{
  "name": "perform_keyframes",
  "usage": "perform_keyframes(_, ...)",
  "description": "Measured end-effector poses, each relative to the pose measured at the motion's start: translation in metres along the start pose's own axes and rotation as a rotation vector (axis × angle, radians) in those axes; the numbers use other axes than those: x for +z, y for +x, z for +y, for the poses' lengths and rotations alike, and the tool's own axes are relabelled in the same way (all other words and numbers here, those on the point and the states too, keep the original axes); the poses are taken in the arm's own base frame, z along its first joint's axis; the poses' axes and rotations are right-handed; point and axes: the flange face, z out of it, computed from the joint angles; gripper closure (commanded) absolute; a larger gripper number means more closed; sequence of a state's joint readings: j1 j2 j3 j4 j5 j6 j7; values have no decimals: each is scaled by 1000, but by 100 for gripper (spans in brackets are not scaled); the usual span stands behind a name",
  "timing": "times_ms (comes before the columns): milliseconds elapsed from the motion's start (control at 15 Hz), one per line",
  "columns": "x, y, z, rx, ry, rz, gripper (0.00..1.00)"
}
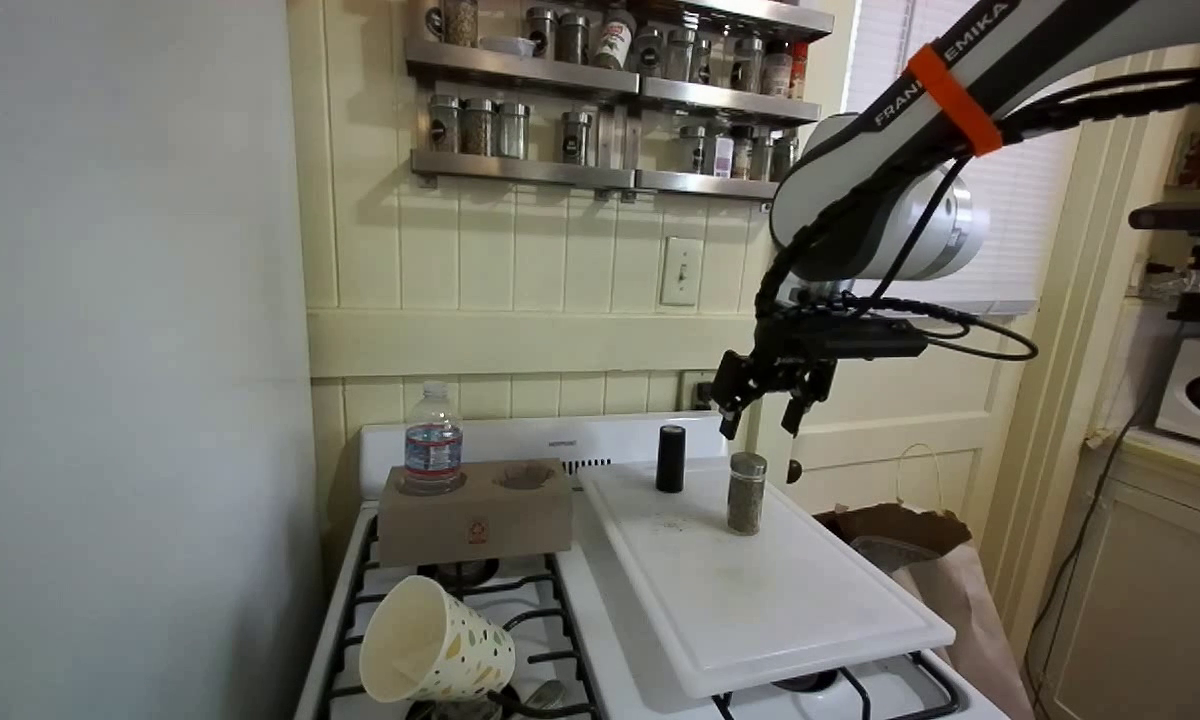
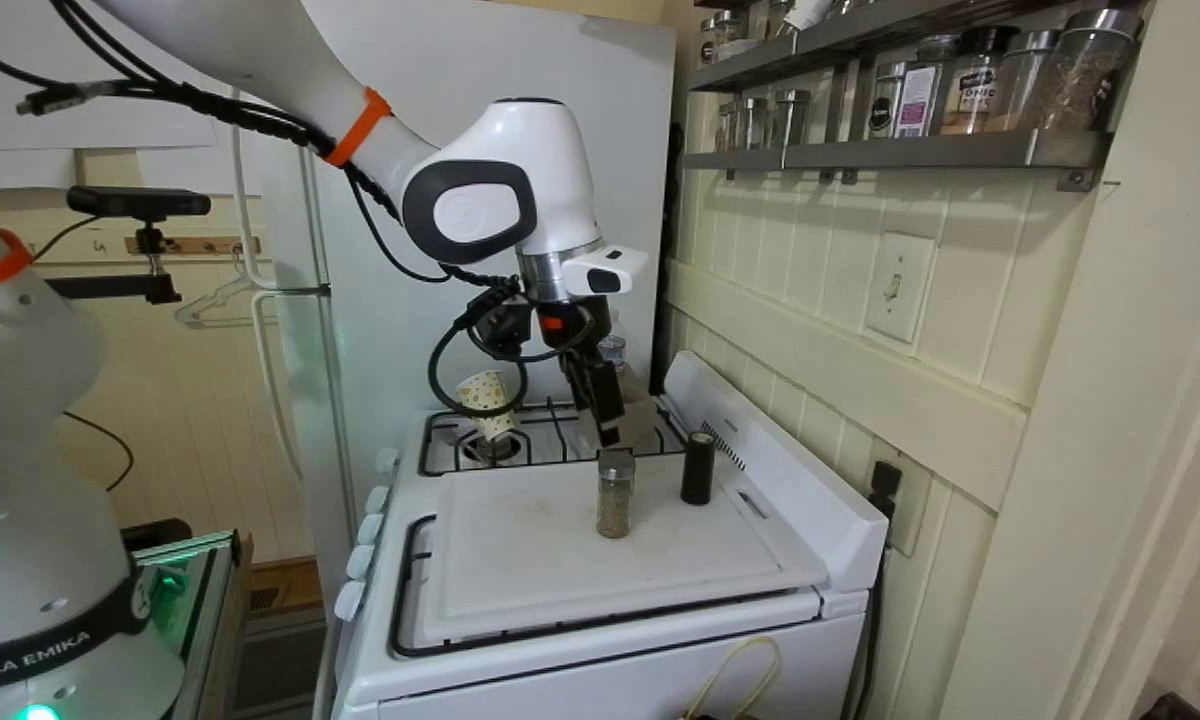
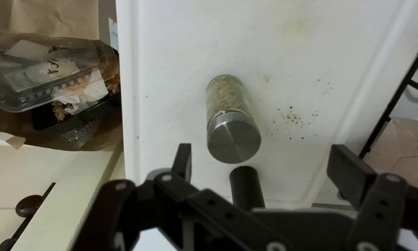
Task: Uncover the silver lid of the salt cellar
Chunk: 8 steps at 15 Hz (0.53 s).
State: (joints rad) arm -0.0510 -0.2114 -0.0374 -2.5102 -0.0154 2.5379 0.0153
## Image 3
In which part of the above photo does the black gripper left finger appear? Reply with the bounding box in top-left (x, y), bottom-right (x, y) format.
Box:
top-left (70, 142), bottom-right (206, 251)

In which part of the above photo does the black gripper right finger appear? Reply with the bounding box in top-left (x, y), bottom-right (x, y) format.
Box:
top-left (325, 144), bottom-right (409, 251)

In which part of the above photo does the white plastic cutting board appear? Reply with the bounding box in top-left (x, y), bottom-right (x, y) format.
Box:
top-left (114, 0), bottom-right (418, 211)

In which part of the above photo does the dark door knob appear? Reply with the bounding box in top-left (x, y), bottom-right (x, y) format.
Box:
top-left (13, 194), bottom-right (45, 219)
top-left (0, 237), bottom-right (16, 251)

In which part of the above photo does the glass salt cellar silver lid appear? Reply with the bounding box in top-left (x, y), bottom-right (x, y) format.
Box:
top-left (204, 74), bottom-right (263, 165)

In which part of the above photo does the clear plastic takeout container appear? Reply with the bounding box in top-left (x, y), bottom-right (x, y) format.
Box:
top-left (0, 36), bottom-right (119, 116)

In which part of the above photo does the cream panel door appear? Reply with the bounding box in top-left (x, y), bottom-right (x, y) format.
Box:
top-left (0, 128), bottom-right (126, 251)

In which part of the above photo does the black cylindrical shaker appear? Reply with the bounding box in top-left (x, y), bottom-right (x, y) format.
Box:
top-left (228, 165), bottom-right (266, 212)

